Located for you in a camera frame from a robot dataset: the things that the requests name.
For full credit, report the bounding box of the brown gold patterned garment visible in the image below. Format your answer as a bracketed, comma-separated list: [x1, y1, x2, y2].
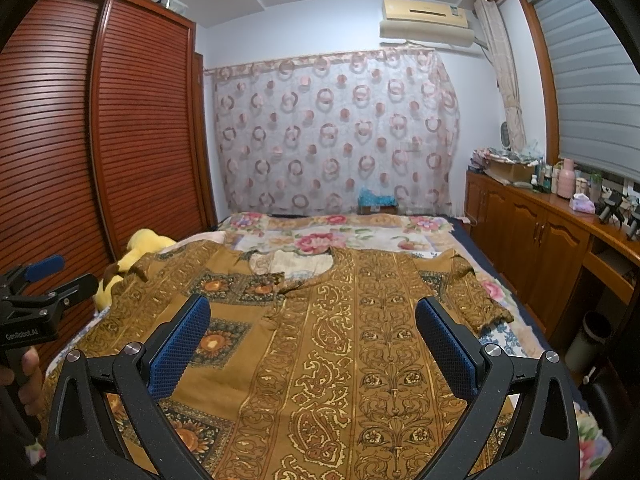
[39, 238, 516, 480]

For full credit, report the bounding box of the left hand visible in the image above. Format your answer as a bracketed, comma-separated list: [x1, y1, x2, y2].
[18, 347, 44, 416]

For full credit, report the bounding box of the yellow plush toy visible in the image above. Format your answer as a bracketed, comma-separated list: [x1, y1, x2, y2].
[92, 229, 175, 312]

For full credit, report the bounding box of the red wooden louvered wardrobe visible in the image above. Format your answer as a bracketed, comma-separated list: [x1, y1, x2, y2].
[1, 0, 217, 292]

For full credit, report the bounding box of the wooden sideboard cabinet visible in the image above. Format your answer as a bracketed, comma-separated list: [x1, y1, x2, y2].
[464, 171, 639, 350]

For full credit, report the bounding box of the lilac tissue pouch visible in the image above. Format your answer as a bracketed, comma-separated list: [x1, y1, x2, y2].
[570, 193, 596, 214]

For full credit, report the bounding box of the pink bottle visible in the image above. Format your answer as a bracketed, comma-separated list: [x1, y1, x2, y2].
[556, 158, 576, 200]

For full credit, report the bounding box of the cardboard box on cabinet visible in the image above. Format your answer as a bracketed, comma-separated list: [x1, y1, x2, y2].
[485, 159, 535, 185]

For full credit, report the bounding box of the floral bed quilt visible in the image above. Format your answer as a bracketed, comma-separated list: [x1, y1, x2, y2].
[24, 211, 614, 480]

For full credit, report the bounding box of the pink circle patterned curtain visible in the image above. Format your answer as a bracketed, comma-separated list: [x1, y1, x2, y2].
[210, 48, 460, 216]

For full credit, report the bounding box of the blue item on box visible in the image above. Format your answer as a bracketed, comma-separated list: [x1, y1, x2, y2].
[358, 188, 397, 208]

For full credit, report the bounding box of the small white round fan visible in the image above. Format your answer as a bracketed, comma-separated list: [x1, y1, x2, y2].
[500, 122, 512, 151]

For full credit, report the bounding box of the grey window blind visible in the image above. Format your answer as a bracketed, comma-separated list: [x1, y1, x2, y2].
[525, 0, 639, 181]

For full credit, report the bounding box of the tied beige window curtain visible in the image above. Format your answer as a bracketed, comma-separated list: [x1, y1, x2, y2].
[474, 0, 526, 152]

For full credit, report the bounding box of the beige wall air conditioner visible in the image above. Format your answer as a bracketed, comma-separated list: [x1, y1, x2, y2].
[380, 0, 475, 48]

